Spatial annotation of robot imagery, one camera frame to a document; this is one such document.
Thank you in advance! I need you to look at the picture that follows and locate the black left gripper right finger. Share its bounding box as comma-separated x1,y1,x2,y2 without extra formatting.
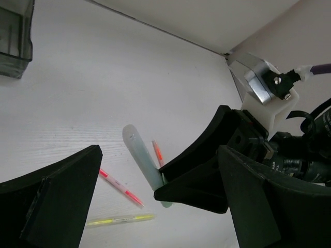
218,146,330,247

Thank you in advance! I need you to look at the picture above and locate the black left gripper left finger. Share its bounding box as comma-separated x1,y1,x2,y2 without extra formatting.
1,145,102,247

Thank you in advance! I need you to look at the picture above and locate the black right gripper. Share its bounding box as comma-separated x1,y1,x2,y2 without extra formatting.
154,105,277,214

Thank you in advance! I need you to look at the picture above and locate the orange thin pen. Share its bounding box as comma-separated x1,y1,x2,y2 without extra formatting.
152,141,164,167

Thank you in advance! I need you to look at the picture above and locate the green-capped highlighter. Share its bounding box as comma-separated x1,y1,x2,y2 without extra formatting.
122,124,167,194

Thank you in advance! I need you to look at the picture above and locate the pink thin pen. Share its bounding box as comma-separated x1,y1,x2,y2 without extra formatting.
99,169,144,207

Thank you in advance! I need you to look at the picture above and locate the yellow thin pen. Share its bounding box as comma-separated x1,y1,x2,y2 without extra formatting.
85,213,155,227

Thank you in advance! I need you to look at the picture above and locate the grey translucent bin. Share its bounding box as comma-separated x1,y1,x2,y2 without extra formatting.
1,0,35,79

